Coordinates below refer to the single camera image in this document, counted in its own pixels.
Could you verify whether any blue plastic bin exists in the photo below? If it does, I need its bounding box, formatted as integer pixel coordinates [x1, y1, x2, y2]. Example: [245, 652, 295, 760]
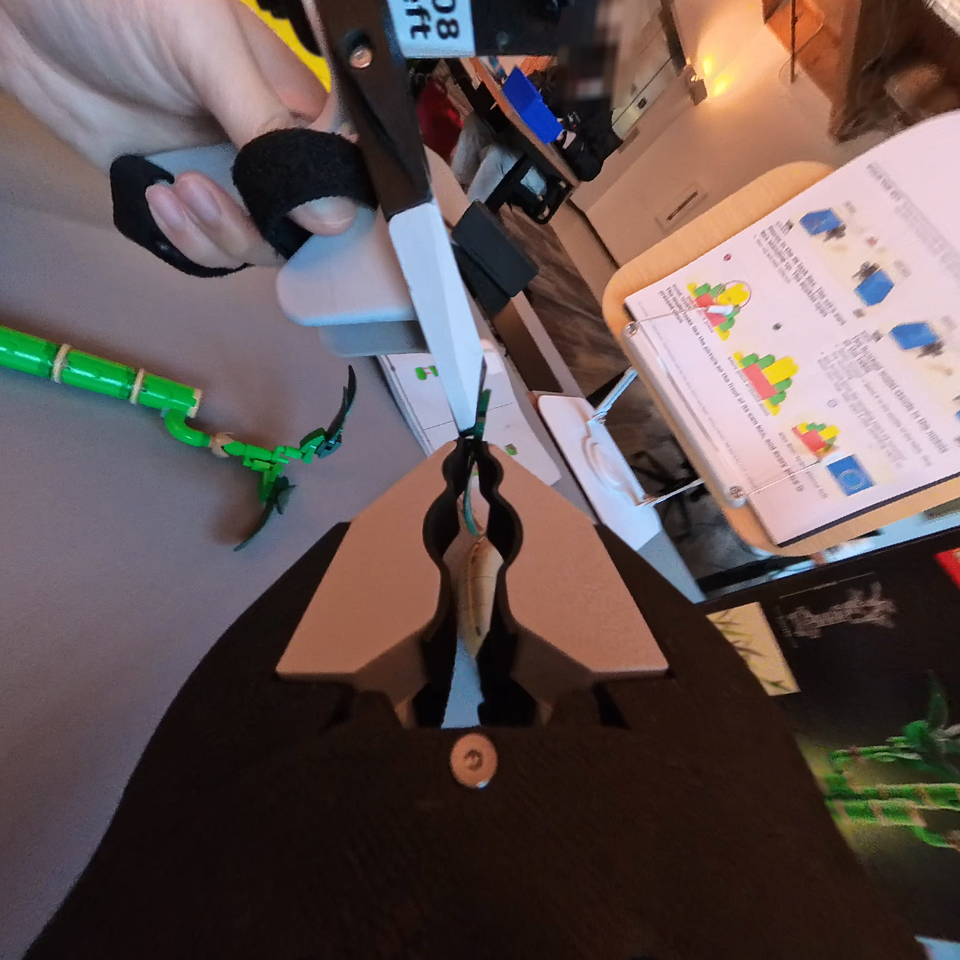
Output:
[499, 66, 565, 145]

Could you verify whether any person's left hand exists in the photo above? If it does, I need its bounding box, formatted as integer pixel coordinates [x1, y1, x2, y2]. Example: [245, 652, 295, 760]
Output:
[0, 0, 363, 271]

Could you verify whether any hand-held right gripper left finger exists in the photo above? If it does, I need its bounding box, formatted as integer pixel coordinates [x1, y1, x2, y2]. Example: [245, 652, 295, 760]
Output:
[276, 438, 462, 727]

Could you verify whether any grey desk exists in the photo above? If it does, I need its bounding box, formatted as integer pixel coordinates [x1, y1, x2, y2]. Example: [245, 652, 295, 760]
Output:
[0, 90, 708, 960]

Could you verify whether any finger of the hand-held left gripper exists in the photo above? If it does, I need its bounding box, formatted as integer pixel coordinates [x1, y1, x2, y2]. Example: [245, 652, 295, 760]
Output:
[387, 198, 490, 441]

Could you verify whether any dark green leaf piece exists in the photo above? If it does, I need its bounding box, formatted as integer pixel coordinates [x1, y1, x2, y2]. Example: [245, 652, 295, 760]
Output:
[459, 386, 494, 540]

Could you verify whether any white stand base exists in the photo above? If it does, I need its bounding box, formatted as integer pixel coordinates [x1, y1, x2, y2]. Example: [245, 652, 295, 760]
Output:
[537, 391, 670, 554]

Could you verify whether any green brick bamboo stalk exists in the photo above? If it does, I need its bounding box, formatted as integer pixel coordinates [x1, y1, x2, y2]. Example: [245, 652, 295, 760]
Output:
[0, 324, 358, 554]

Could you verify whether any open instruction manual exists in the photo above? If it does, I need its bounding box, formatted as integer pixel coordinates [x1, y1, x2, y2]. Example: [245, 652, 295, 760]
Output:
[624, 112, 960, 546]

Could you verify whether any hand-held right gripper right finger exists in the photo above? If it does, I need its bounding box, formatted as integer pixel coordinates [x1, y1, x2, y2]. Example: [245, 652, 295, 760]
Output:
[480, 438, 670, 727]

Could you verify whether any black bamboo building set box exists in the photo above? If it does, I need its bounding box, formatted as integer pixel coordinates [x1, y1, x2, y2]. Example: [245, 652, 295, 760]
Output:
[703, 549, 960, 960]

